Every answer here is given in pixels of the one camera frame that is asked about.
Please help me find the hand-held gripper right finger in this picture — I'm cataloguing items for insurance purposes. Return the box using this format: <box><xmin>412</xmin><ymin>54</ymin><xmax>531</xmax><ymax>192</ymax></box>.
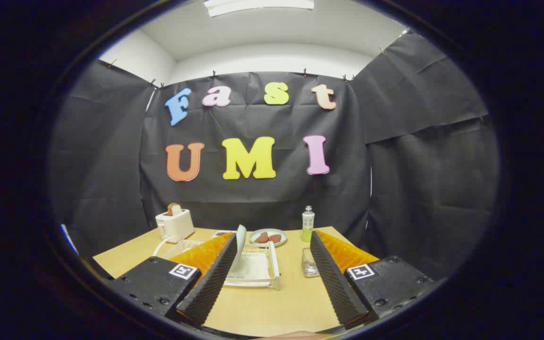
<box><xmin>310</xmin><ymin>230</ymin><xmax>445</xmax><ymax>330</ymax></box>

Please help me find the black backdrop cloth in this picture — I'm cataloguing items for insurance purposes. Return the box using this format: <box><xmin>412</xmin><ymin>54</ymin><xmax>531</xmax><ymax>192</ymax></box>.
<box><xmin>48</xmin><ymin>31</ymin><xmax>502</xmax><ymax>284</ymax></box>

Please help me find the large pale green plate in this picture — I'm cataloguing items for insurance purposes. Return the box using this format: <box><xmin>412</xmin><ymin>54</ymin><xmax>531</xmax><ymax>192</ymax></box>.
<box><xmin>231</xmin><ymin>224</ymin><xmax>247</xmax><ymax>279</ymax></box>

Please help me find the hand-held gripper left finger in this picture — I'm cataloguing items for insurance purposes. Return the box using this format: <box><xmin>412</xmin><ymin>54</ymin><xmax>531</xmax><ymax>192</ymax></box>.
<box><xmin>104</xmin><ymin>231</ymin><xmax>238</xmax><ymax>329</ymax></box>

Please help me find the ceiling light panel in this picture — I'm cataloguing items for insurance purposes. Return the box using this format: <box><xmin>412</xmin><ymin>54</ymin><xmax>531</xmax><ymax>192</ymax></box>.
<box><xmin>204</xmin><ymin>0</ymin><xmax>315</xmax><ymax>18</ymax></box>

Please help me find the white toaster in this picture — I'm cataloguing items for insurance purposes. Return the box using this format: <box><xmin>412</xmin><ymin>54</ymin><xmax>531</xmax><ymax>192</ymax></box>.
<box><xmin>155</xmin><ymin>209</ymin><xmax>195</xmax><ymax>244</ymax></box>

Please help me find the white wire dish rack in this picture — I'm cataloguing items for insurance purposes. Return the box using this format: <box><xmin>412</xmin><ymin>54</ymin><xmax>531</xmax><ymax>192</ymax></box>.
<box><xmin>161</xmin><ymin>238</ymin><xmax>282</xmax><ymax>291</ymax></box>

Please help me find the green and white bottle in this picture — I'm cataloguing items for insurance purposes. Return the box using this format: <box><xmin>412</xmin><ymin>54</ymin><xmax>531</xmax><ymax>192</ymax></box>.
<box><xmin>301</xmin><ymin>205</ymin><xmax>315</xmax><ymax>243</ymax></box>

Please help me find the metal wire basket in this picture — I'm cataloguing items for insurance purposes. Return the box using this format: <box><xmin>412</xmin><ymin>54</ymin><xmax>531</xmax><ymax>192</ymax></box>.
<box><xmin>301</xmin><ymin>248</ymin><xmax>321</xmax><ymax>278</ymax></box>

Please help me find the small pale green plate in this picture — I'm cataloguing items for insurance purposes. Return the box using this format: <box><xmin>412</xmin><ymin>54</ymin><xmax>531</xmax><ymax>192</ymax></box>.
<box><xmin>249</xmin><ymin>229</ymin><xmax>288</xmax><ymax>247</ymax></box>

